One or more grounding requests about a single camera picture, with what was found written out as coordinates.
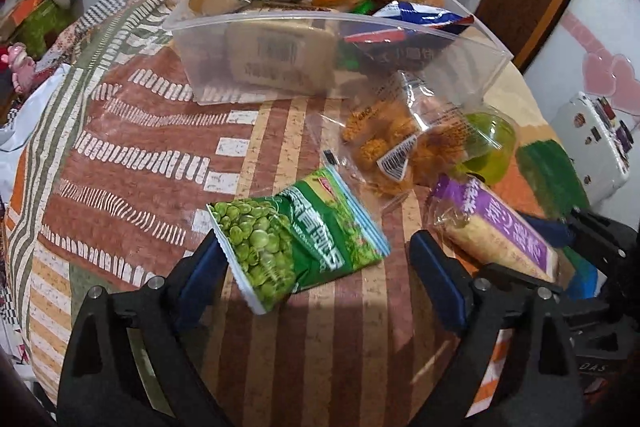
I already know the white cloth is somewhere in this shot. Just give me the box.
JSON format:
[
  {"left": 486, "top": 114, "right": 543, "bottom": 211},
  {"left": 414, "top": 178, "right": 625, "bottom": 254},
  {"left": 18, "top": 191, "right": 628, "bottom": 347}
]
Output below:
[{"left": 0, "top": 64, "right": 68, "bottom": 200}]

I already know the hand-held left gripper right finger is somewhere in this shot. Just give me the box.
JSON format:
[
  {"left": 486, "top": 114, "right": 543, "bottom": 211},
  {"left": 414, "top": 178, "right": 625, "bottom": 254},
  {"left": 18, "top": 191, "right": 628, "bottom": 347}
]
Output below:
[{"left": 409, "top": 229, "right": 584, "bottom": 427}]

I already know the blue white snack packet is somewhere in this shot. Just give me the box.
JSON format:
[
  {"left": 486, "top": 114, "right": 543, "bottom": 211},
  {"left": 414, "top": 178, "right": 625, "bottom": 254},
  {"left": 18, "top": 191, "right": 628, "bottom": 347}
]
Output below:
[{"left": 344, "top": 0, "right": 475, "bottom": 48}]

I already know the green plastic cup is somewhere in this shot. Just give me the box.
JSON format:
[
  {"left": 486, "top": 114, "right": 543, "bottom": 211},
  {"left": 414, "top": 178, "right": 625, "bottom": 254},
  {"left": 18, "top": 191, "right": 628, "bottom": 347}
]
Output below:
[{"left": 459, "top": 111, "right": 517, "bottom": 186}]

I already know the white heart wardrobe door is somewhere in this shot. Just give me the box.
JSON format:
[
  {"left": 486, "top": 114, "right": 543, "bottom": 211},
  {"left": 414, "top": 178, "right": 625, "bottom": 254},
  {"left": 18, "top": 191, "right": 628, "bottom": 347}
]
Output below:
[{"left": 521, "top": 0, "right": 640, "bottom": 138}]

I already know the pink llama toy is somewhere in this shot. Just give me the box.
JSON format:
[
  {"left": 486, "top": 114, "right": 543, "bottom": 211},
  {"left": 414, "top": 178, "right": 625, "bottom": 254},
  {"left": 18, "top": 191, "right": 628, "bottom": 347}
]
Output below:
[{"left": 0, "top": 43, "right": 37, "bottom": 94}]

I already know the striped patchwork blanket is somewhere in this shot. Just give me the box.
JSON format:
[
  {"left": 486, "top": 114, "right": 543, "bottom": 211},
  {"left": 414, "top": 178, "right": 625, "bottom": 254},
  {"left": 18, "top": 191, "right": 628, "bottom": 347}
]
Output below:
[{"left": 5, "top": 0, "right": 591, "bottom": 427}]

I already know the green pea packet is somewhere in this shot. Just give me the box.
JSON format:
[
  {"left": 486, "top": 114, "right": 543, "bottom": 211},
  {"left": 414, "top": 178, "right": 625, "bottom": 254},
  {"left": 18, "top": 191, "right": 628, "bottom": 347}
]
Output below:
[{"left": 206, "top": 166, "right": 392, "bottom": 317}]

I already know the purple label roll packet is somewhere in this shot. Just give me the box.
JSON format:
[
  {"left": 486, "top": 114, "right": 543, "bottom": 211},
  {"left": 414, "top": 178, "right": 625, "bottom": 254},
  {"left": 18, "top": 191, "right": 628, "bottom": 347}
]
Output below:
[{"left": 424, "top": 173, "right": 560, "bottom": 284}]

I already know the clear plastic container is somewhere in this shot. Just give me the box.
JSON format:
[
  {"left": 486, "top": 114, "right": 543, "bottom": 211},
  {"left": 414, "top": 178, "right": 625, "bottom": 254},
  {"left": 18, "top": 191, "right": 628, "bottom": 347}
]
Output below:
[{"left": 164, "top": 0, "right": 515, "bottom": 118}]

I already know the clear packet of fried balls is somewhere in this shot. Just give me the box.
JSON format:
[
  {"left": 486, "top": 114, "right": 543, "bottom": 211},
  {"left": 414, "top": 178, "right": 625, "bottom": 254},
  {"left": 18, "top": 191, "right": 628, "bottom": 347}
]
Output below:
[{"left": 309, "top": 71, "right": 502, "bottom": 198}]

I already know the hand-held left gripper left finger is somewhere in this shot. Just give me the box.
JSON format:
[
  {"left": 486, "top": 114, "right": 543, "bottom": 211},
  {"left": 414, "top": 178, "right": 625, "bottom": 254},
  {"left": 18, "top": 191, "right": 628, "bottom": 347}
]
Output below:
[{"left": 56, "top": 230, "right": 237, "bottom": 427}]

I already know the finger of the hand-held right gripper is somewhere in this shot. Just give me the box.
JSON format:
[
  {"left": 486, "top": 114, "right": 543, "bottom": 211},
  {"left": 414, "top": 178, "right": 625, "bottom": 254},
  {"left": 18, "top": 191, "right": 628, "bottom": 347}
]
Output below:
[
  {"left": 556, "top": 256, "right": 628, "bottom": 324},
  {"left": 526, "top": 207, "right": 640, "bottom": 270}
]

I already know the orange cardboard box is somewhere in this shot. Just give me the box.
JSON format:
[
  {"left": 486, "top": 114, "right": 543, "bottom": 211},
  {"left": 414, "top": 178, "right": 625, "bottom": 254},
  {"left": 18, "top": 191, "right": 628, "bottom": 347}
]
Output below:
[{"left": 0, "top": 0, "right": 47, "bottom": 34}]

